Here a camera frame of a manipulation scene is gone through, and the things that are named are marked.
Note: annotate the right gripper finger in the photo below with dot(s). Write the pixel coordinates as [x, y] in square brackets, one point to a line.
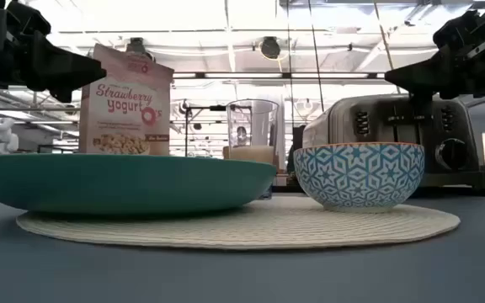
[427, 76]

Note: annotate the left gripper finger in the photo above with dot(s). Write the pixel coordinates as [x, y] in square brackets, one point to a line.
[65, 73]

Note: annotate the pink strawberry yogurt cereal box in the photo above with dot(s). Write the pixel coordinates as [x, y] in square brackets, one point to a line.
[120, 84]

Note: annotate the white humanoid robot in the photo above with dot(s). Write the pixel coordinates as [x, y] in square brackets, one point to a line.
[1, 139]

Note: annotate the silver four-slot toaster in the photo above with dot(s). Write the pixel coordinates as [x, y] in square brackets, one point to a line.
[339, 126]

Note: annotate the blue white patterned bowl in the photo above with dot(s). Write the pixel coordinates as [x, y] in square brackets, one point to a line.
[358, 177]

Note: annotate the teal round plate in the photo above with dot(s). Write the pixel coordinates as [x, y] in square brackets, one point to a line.
[120, 185]

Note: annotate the black tripod stand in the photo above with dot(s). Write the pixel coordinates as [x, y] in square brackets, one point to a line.
[186, 126]

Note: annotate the clear drinking glass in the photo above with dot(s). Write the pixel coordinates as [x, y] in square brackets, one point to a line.
[253, 118]

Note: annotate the round cream woven placemat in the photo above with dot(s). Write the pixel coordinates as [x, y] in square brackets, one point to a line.
[268, 229]

